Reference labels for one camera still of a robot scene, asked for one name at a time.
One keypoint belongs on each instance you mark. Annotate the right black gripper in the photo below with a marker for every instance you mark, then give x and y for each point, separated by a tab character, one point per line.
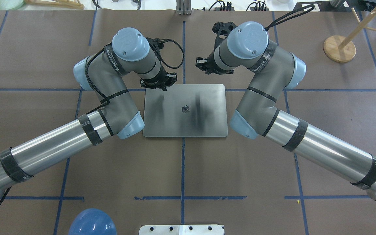
211	64

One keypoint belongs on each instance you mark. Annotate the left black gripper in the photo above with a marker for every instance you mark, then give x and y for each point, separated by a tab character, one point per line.
157	79

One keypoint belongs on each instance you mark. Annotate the grey laptop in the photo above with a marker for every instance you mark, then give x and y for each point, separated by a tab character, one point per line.
186	110

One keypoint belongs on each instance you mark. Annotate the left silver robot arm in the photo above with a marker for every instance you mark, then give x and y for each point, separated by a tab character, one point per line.
129	51

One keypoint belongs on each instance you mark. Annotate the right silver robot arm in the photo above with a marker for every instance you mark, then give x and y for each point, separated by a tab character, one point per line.
276	69

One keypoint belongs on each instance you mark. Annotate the blue tape strip lengthwise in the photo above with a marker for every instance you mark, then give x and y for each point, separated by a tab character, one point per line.
182	198

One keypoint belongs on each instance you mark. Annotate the wooden dish rack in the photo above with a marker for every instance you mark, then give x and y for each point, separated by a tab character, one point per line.
70	4

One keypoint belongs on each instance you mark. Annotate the wooden mug tree stand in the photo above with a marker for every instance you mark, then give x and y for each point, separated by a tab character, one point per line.
340	48

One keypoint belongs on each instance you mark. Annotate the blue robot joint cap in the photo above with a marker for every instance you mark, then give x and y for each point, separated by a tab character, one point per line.
92	222

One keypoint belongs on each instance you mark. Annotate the green plate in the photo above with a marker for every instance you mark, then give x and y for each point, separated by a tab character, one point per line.
11	4

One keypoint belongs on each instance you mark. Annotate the blue tape strip crosswise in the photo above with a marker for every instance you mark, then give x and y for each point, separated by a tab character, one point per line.
287	90

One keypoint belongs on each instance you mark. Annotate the aluminium frame post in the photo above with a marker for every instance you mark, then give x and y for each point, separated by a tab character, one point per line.
183	7

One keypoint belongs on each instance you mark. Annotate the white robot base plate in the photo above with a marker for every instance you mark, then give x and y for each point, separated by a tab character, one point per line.
196	229

